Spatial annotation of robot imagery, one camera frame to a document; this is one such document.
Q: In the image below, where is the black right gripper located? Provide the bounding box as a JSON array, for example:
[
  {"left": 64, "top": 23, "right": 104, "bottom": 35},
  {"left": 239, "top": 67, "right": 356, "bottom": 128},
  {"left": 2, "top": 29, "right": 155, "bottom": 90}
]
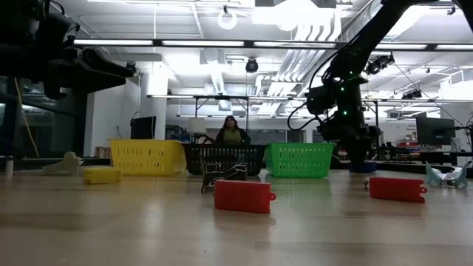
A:
[{"left": 316, "top": 117, "right": 383, "bottom": 166}]

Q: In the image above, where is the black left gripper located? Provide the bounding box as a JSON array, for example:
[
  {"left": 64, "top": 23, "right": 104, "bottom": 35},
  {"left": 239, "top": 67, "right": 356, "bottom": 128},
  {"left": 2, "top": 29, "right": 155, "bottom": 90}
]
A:
[{"left": 35, "top": 46, "right": 136, "bottom": 101}]

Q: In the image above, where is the red mini stapler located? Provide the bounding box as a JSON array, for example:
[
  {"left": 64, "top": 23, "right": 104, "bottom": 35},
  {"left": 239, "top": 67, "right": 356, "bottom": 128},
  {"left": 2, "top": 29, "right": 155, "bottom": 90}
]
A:
[
  {"left": 368, "top": 177, "right": 429, "bottom": 204},
  {"left": 213, "top": 179, "right": 277, "bottom": 215}
]

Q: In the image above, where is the white staple remover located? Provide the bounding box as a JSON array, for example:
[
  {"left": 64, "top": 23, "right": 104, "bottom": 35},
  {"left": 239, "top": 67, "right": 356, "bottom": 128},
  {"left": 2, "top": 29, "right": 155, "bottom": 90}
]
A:
[{"left": 41, "top": 151, "right": 85, "bottom": 175}]

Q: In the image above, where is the yellow mini stapler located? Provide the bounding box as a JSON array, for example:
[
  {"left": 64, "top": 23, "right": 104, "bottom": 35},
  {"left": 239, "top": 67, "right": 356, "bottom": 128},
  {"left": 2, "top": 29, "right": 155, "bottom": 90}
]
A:
[{"left": 84, "top": 166, "right": 123, "bottom": 185}]

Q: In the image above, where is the green plastic basket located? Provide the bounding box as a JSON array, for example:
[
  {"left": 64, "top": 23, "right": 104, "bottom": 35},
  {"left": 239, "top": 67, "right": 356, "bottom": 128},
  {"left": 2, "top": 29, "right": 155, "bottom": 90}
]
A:
[{"left": 264, "top": 142, "right": 336, "bottom": 180}]

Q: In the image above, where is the black monitor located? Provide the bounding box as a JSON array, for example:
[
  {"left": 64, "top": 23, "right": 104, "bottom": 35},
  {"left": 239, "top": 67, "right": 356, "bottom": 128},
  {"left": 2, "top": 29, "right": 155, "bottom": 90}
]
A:
[
  {"left": 415, "top": 116, "right": 457, "bottom": 146},
  {"left": 129, "top": 115, "right": 157, "bottom": 140}
]

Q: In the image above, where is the black ceiling spotlight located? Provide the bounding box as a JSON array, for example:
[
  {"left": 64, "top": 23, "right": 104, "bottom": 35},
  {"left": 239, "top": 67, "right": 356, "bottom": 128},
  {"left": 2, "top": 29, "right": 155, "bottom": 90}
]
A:
[
  {"left": 245, "top": 58, "right": 260, "bottom": 75},
  {"left": 364, "top": 52, "right": 396, "bottom": 75}
]

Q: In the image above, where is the yellow plastic basket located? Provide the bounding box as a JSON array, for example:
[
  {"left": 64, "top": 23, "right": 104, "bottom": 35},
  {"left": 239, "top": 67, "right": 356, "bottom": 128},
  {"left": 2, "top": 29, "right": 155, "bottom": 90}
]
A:
[{"left": 108, "top": 138, "right": 187, "bottom": 177}]

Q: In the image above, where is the person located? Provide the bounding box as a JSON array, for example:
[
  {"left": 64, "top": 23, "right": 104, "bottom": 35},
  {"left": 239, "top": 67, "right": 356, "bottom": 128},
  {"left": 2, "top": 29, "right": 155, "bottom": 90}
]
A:
[{"left": 214, "top": 115, "right": 252, "bottom": 146}]

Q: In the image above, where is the black plastic basket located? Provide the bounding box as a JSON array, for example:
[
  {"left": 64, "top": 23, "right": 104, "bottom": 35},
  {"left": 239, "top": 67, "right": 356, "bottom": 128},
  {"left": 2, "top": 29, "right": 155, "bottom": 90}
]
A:
[{"left": 182, "top": 143, "right": 267, "bottom": 177}]

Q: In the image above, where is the black overhead light bar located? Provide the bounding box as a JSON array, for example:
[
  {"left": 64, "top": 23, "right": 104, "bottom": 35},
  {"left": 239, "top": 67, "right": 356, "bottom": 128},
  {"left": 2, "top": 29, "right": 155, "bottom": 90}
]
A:
[{"left": 72, "top": 38, "right": 473, "bottom": 52}]

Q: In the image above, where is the yellow hanging cable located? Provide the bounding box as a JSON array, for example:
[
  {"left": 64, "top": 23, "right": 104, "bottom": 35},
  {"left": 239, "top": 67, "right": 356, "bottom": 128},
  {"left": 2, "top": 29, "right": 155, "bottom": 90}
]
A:
[{"left": 13, "top": 76, "right": 41, "bottom": 159}]

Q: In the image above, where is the white ring light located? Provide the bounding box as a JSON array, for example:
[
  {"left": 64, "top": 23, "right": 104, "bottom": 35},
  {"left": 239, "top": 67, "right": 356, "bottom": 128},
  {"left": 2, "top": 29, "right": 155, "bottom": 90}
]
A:
[{"left": 217, "top": 8, "right": 239, "bottom": 31}]

